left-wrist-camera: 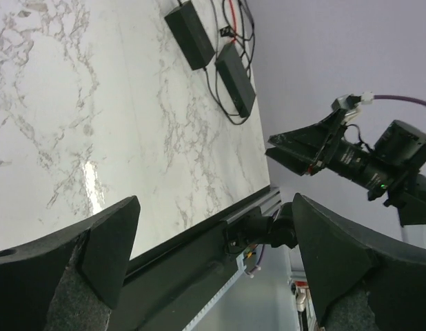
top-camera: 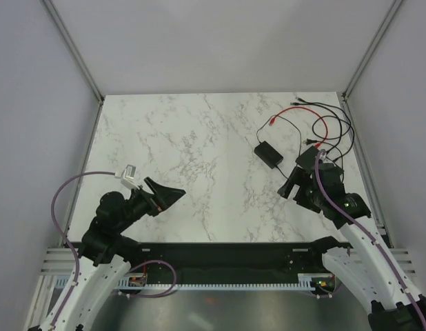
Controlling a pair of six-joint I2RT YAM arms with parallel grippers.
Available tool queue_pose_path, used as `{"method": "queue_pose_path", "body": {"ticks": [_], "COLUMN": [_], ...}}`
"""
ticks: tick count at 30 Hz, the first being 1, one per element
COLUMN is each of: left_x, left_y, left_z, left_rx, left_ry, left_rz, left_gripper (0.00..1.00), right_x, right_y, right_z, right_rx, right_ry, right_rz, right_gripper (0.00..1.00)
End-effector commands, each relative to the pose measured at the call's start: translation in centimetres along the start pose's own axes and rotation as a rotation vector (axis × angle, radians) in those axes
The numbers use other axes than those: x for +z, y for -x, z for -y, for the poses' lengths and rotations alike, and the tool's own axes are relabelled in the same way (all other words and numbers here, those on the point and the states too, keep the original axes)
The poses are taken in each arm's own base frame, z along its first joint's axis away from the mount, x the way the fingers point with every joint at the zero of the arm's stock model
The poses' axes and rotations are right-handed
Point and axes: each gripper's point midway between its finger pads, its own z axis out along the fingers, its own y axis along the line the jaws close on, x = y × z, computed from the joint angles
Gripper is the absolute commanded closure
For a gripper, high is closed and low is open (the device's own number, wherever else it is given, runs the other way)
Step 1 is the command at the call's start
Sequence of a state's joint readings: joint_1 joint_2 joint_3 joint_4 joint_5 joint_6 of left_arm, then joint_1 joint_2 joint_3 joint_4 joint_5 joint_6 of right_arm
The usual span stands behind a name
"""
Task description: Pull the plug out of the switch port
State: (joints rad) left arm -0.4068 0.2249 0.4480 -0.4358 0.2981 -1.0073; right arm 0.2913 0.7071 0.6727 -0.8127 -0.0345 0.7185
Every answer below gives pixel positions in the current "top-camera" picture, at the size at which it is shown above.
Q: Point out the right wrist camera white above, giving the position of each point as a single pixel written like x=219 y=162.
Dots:
x=322 y=157

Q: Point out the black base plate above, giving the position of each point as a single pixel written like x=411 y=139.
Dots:
x=230 y=263

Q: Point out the white cable duct rail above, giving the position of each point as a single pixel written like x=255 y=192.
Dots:
x=303 y=284

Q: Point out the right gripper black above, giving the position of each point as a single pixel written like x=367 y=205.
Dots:
x=300 y=176

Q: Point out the black network switch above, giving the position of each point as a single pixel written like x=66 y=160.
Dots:
x=306 y=160

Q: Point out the aluminium frame rail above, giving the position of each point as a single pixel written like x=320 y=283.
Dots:
x=58 y=261

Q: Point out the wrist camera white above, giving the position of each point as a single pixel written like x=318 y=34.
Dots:
x=322 y=157
x=128 y=176

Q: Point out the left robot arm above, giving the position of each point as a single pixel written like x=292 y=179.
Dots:
x=105 y=256

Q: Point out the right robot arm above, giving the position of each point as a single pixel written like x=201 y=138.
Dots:
x=390 y=298

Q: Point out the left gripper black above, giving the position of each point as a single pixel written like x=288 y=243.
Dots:
x=163 y=197

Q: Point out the black power adapter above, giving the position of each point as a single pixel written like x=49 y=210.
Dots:
x=269 y=155

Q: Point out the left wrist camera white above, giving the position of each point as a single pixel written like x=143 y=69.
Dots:
x=128 y=176

